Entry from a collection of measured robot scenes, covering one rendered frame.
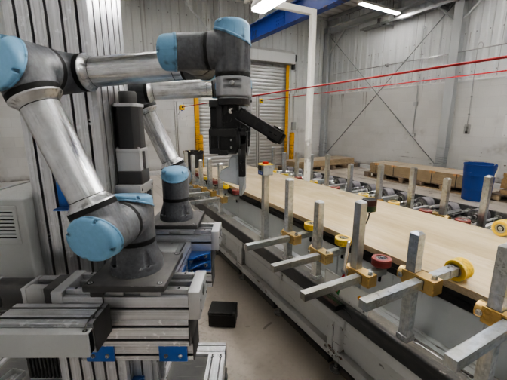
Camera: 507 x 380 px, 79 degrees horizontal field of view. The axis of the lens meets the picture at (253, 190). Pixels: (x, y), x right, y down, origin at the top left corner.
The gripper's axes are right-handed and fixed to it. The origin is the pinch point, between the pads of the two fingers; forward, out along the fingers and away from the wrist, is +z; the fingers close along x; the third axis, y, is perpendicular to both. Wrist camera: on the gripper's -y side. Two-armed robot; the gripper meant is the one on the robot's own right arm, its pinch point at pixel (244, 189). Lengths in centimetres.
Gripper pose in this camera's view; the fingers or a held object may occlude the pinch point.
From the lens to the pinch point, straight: 70.1
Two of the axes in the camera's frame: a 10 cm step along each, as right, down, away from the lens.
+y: -10.0, 0.0, 0.0
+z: 0.0, 9.8, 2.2
